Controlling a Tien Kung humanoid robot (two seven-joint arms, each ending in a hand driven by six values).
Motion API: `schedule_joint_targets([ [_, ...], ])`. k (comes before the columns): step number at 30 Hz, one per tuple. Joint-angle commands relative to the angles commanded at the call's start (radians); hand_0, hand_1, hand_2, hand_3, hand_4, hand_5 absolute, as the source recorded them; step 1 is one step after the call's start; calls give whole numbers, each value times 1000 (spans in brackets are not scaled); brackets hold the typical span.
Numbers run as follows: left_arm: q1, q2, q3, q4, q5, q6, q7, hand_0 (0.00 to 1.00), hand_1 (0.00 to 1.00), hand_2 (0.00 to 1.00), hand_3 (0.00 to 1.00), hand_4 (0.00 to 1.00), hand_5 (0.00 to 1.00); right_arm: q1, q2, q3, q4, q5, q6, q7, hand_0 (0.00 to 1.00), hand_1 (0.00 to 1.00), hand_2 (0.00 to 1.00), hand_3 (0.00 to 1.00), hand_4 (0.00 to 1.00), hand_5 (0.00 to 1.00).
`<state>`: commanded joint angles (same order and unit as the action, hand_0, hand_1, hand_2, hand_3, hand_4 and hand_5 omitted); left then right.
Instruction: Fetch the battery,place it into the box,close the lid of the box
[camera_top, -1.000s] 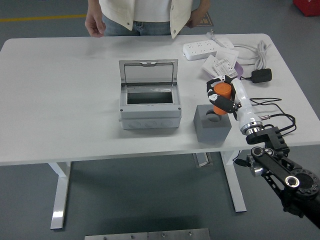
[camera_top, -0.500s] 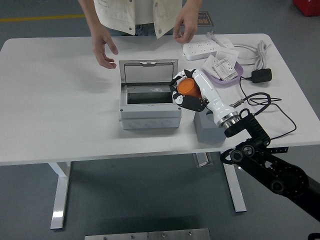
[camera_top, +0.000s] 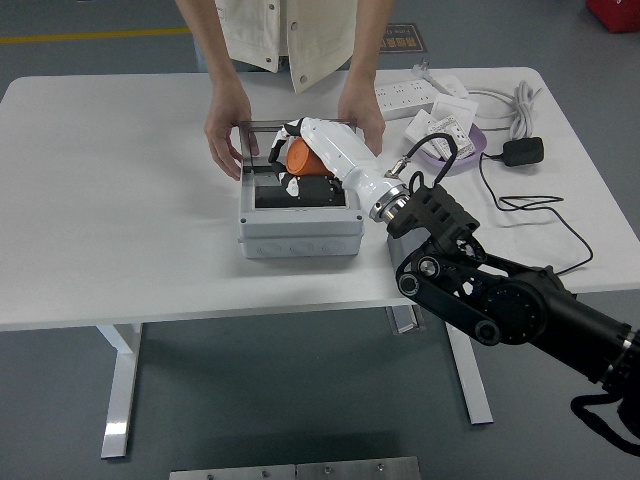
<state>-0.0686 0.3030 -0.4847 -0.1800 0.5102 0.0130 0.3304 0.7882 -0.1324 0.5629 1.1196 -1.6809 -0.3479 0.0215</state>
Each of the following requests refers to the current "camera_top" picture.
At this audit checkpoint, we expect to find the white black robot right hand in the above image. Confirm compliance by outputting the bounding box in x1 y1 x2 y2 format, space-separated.
267 116 401 211

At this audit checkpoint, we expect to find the person's left hand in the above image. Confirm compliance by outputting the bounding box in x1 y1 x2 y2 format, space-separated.
337 82 387 155

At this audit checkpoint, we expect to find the person's right hand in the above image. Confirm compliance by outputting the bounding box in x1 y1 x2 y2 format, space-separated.
203 82 260 182

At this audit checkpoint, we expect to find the orange cylindrical battery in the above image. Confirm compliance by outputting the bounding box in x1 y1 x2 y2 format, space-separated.
285 137 334 177

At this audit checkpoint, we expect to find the grey electrical box with lid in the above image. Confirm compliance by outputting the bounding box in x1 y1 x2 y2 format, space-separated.
235 118 365 260

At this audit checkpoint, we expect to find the grey cube battery holder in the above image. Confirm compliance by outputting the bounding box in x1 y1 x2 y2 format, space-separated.
387 233 419 274

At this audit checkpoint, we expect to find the red box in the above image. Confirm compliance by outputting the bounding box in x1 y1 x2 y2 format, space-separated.
585 0 640 34

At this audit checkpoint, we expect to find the white power strip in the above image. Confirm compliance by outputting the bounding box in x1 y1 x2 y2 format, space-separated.
373 79 437 120

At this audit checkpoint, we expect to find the white rounded charger block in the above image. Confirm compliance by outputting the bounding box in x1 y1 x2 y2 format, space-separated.
433 74 469 98

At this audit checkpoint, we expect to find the person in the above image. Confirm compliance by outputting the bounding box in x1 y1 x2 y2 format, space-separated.
192 0 359 95

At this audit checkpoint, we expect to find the packaged socket with label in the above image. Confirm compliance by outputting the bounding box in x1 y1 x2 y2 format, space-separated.
424 115 475 163

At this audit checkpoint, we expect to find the purple plastic tray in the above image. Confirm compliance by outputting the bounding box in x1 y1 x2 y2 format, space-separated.
403 122 487 176

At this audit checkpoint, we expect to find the black power adapter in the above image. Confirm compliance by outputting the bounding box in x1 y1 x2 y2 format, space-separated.
502 136 545 169

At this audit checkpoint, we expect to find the white table leg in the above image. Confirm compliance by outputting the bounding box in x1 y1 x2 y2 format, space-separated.
444 319 494 426
94 322 144 460

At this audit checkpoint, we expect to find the grey metal plate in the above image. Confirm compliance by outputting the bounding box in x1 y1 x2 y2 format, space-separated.
168 464 297 480
295 456 422 480

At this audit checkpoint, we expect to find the white wall socket plate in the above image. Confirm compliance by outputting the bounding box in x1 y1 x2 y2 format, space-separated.
403 108 441 151

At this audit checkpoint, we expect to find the metal bracket under table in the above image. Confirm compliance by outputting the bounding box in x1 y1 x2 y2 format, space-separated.
384 304 426 335

